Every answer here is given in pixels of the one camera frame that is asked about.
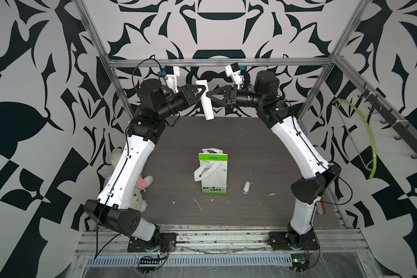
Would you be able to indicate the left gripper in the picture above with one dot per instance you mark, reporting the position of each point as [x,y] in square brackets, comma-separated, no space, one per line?
[183,97]

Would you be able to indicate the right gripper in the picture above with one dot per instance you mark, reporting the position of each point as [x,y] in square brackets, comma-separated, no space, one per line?
[231,93]

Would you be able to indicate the small white stapler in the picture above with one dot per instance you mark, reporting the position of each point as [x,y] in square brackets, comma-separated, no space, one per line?
[246,187]

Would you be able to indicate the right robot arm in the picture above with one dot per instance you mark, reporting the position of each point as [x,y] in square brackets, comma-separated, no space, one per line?
[317,173]

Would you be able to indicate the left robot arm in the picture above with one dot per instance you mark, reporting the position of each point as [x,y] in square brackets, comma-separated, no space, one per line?
[111,209]

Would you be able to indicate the white teddy bear pink shirt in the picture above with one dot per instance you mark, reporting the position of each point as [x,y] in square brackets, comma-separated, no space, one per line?
[137,202]

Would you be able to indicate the plaid glasses case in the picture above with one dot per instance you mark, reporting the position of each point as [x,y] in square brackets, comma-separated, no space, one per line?
[321,208]

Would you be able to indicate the black usb hub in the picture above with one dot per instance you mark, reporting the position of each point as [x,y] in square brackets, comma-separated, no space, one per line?
[148,263]

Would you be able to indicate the green lit controller board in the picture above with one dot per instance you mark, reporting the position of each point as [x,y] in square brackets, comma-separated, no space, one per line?
[300,263]

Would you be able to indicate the black hook rack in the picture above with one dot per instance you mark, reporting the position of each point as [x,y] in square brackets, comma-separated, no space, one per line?
[391,117]

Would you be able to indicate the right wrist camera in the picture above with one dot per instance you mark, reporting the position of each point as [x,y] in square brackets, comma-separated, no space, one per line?
[235,71]

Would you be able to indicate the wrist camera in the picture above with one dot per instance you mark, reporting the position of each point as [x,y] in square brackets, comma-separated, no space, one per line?
[235,71]
[170,75]

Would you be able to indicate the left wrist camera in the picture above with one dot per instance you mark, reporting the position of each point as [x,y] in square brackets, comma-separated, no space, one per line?
[170,75]

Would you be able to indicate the aluminium frame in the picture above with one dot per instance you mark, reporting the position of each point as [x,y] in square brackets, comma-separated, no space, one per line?
[323,52]

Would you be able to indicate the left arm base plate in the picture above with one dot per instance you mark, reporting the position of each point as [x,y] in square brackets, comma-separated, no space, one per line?
[159,242]

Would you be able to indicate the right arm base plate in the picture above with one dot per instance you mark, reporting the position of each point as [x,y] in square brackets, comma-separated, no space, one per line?
[291,240]

